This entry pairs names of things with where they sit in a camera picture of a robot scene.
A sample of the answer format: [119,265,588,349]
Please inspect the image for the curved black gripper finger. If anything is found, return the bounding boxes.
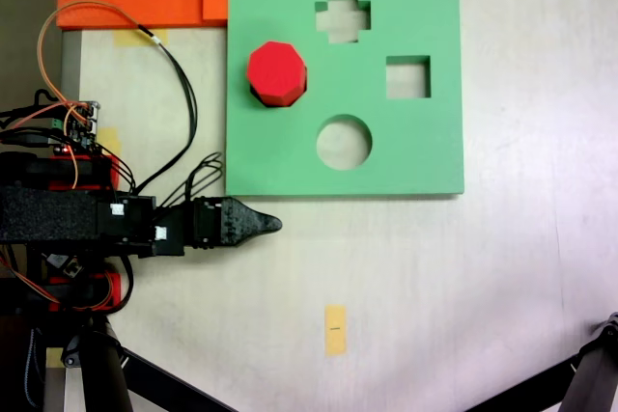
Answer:
[222,196,284,248]

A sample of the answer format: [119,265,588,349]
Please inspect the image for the red octagonal pillar block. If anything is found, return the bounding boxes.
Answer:
[245,41,309,109]

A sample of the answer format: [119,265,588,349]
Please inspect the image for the green shape sorting board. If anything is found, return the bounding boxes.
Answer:
[224,0,465,199]

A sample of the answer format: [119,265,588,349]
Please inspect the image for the yellow tape with black mark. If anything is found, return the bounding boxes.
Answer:
[324,304,348,358]

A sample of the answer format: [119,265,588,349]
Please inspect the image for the small circuit board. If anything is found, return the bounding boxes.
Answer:
[50,100,102,155]

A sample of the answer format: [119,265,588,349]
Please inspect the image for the red printed base mount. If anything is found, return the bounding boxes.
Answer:
[45,153,122,312]

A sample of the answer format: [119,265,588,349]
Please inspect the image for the black cable with white tag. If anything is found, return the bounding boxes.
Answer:
[137,23,199,194]

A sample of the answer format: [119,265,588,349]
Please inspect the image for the black braided cable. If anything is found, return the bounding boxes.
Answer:
[22,327,42,408]

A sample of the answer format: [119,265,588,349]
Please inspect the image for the orange wire loop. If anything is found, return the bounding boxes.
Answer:
[37,0,160,117]

